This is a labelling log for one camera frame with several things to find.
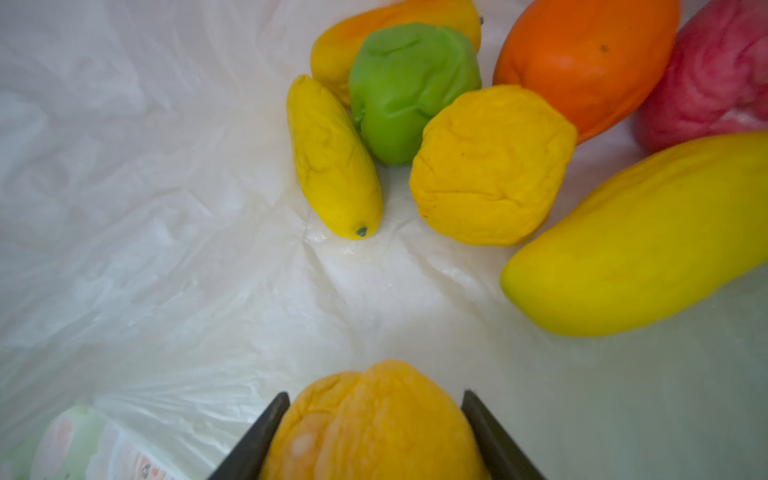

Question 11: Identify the green toy pepper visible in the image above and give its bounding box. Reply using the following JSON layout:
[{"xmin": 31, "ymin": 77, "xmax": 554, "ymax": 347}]
[{"xmin": 348, "ymin": 23, "xmax": 482, "ymax": 166}]

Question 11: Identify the orange yellow toy pepper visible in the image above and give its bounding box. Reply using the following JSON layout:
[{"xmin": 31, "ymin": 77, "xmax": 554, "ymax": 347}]
[{"xmin": 310, "ymin": 0, "xmax": 482, "ymax": 107}]

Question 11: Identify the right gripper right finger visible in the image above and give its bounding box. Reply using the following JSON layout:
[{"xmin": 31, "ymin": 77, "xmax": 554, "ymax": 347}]
[{"xmin": 461, "ymin": 389, "xmax": 545, "ymax": 480}]

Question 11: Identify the small yellow toy banana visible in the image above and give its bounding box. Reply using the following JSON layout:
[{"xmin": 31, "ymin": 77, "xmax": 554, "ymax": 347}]
[{"xmin": 286, "ymin": 75, "xmax": 383, "ymax": 241}]

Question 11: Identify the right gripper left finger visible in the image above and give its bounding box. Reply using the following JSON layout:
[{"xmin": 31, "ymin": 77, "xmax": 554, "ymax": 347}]
[{"xmin": 208, "ymin": 391, "xmax": 291, "ymax": 480}]

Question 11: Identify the white plastic bag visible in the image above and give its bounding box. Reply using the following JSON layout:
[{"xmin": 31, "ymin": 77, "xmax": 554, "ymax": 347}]
[{"xmin": 1, "ymin": 1, "xmax": 767, "ymax": 479}]

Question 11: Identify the yellow toy lemon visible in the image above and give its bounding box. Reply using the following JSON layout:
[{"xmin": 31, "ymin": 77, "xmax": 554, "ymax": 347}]
[{"xmin": 409, "ymin": 85, "xmax": 577, "ymax": 247}]

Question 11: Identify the pink toy fruit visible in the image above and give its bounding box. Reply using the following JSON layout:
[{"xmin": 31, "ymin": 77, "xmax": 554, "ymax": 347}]
[{"xmin": 632, "ymin": 1, "xmax": 767, "ymax": 152}]

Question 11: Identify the orange yellow toy fruit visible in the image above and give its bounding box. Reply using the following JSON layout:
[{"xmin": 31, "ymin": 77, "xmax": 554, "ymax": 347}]
[{"xmin": 260, "ymin": 360, "xmax": 489, "ymax": 479}]

